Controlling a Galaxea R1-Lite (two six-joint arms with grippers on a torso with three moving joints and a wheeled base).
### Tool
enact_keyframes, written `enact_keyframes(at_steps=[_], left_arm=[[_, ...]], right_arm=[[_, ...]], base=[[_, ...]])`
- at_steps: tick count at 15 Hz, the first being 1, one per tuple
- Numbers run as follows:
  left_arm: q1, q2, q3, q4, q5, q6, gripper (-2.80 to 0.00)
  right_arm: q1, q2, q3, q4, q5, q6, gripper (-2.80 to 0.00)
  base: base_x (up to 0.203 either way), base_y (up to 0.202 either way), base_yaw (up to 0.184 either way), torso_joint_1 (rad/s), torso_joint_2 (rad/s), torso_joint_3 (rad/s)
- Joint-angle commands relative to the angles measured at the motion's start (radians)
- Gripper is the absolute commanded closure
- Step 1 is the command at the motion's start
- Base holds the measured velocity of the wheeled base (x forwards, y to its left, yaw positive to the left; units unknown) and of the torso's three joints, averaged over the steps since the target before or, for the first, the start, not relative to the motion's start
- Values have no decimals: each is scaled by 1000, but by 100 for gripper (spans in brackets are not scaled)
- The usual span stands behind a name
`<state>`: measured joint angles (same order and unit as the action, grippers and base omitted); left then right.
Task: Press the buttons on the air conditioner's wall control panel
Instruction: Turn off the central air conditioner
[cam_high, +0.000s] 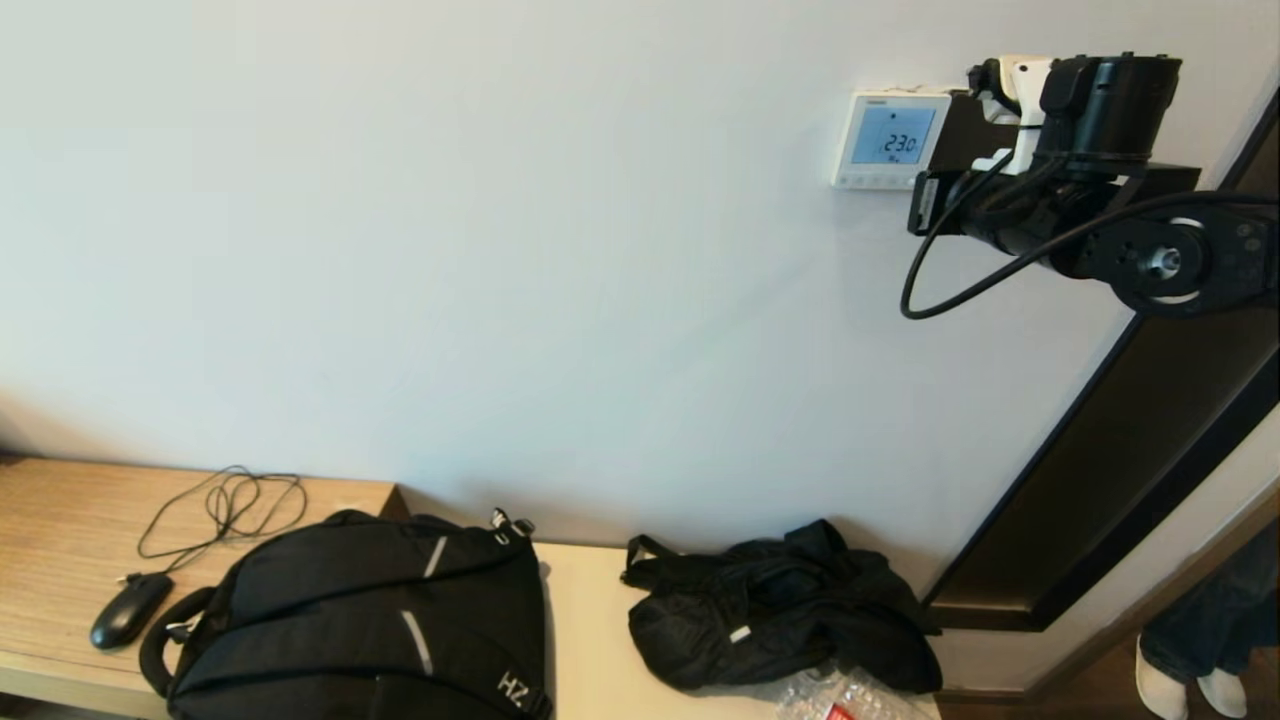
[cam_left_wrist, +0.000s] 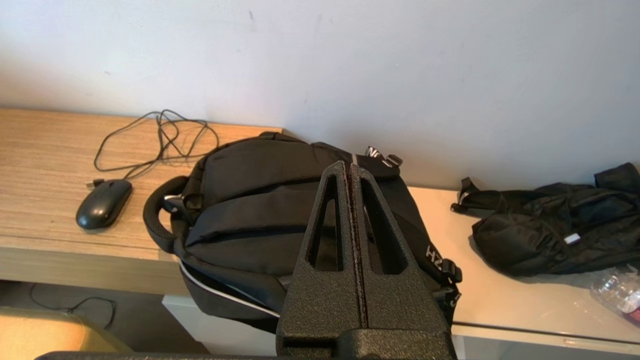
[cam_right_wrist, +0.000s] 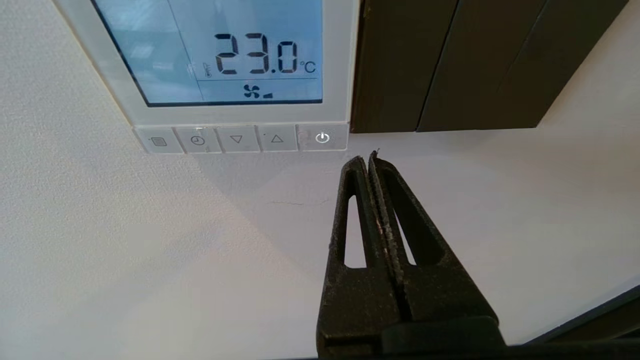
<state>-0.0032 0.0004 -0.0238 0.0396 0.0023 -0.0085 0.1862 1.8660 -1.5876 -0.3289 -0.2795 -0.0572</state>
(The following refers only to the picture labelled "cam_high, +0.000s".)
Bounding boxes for cream bench cabinet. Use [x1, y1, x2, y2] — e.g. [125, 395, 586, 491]
[530, 545, 941, 720]

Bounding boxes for dark door frame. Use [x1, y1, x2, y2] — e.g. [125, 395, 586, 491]
[920, 75, 1280, 633]

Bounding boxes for blue jeans legs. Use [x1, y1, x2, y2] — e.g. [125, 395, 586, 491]
[1140, 520, 1280, 683]

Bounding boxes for black computer mouse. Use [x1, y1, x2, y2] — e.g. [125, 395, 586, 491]
[90, 573, 176, 652]

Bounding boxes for white shoe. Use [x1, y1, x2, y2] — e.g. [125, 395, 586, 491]
[1135, 650, 1191, 720]
[1197, 668, 1249, 719]

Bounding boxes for dark wall switch plate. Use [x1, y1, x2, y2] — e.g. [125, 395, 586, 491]
[922, 93, 1021, 176]

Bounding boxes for black backpack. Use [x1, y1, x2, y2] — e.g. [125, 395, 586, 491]
[140, 510, 553, 720]

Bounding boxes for white wall thermostat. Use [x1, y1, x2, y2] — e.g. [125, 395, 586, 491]
[830, 91, 953, 191]

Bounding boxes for black crumpled fabric bag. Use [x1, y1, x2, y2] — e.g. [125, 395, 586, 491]
[620, 518, 943, 695]

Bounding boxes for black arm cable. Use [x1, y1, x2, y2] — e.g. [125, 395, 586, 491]
[900, 150, 1280, 321]

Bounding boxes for wooden desk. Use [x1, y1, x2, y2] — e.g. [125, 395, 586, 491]
[0, 458, 409, 720]

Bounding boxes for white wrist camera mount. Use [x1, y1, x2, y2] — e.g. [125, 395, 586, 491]
[968, 55, 1056, 176]

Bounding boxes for black mouse cable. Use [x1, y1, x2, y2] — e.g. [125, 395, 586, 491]
[118, 467, 309, 586]

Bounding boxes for clear plastic bottle red label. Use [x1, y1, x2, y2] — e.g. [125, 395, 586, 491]
[775, 665, 931, 720]

